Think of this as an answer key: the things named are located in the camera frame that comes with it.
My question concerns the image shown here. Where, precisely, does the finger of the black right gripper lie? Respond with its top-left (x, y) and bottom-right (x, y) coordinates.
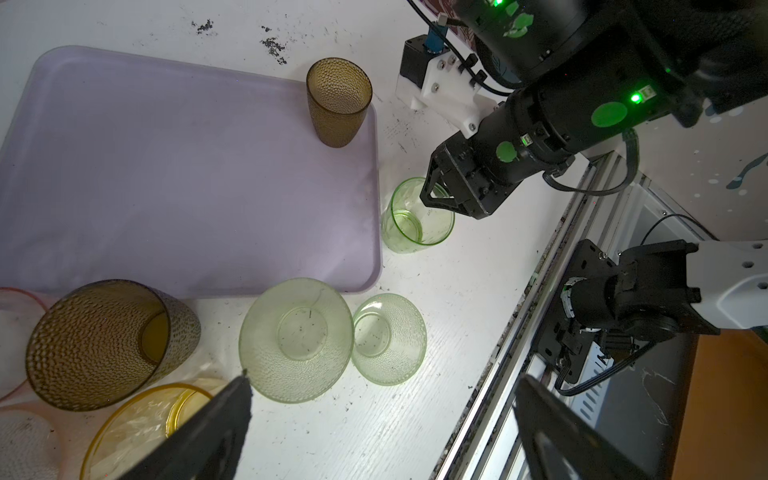
top-left (419, 167), bottom-right (458, 210)

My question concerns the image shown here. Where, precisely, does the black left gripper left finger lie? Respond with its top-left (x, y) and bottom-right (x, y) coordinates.
top-left (122, 375), bottom-right (252, 479)

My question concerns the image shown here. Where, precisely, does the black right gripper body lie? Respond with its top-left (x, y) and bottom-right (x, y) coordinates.
top-left (428, 104), bottom-right (574, 219)

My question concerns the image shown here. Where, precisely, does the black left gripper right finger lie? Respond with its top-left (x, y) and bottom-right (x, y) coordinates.
top-left (514, 376), bottom-right (648, 479)

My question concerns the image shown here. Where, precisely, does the bright green glass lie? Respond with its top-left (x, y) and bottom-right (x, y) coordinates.
top-left (381, 177), bottom-right (455, 254)

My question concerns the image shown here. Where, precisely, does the brown textured glass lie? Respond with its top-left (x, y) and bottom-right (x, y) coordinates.
top-left (305, 57), bottom-right (373, 148)

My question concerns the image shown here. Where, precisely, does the rose pink glass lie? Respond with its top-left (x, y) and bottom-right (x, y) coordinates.
top-left (1, 287), bottom-right (48, 399)

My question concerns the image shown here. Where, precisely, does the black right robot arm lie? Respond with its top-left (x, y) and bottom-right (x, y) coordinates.
top-left (421, 1), bottom-right (767, 219)

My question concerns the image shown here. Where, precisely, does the lilac plastic tray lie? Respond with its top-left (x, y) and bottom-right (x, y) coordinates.
top-left (1, 46), bottom-right (382, 298)

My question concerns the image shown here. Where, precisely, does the yellow amber glass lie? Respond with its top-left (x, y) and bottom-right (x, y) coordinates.
top-left (80, 383), bottom-right (214, 479)

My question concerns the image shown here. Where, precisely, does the pale green tall glass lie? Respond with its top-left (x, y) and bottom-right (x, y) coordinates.
top-left (238, 278), bottom-right (353, 404)

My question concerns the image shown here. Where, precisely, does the dark brown glass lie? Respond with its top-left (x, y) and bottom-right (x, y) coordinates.
top-left (25, 279), bottom-right (201, 412)

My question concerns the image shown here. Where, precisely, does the pale green small glass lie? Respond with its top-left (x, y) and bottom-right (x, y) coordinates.
top-left (351, 293), bottom-right (427, 386)

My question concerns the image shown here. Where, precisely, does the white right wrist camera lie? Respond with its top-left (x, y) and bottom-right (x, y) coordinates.
top-left (395, 35), bottom-right (498, 138)

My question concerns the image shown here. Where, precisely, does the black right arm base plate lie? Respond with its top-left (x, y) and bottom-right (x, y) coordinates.
top-left (533, 239), bottom-right (636, 384)

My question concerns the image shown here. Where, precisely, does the aluminium rail frame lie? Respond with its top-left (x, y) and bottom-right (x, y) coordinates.
top-left (431, 174), bottom-right (713, 479)

